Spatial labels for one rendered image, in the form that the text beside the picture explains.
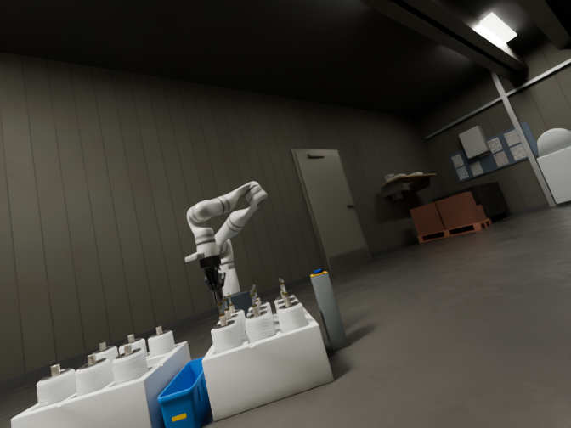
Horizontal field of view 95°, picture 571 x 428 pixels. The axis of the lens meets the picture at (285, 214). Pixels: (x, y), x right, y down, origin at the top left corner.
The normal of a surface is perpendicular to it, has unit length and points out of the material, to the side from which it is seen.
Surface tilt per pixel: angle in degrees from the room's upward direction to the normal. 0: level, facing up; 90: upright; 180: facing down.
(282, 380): 90
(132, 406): 90
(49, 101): 90
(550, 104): 90
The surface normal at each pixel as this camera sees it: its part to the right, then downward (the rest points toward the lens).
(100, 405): 0.03, -0.18
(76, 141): 0.52, -0.28
